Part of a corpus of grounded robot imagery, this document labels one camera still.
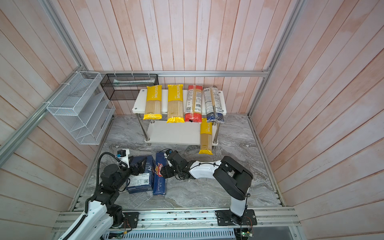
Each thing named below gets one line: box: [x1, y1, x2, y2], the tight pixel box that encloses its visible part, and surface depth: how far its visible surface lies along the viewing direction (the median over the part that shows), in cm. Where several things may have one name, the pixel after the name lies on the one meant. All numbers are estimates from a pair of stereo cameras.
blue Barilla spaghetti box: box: [153, 151, 167, 196], surface depth 85 cm
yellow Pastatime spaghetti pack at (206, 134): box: [199, 118, 213, 155], surface depth 97 cm
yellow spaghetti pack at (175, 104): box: [166, 84, 185, 124], surface depth 76 cm
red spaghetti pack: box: [185, 85, 203, 123], surface depth 76 cm
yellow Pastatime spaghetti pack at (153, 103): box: [143, 85, 163, 120], surface depth 78 cm
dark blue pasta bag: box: [127, 155, 154, 194], surface depth 81 cm
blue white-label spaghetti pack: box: [203, 85, 225, 124], surface depth 76 cm
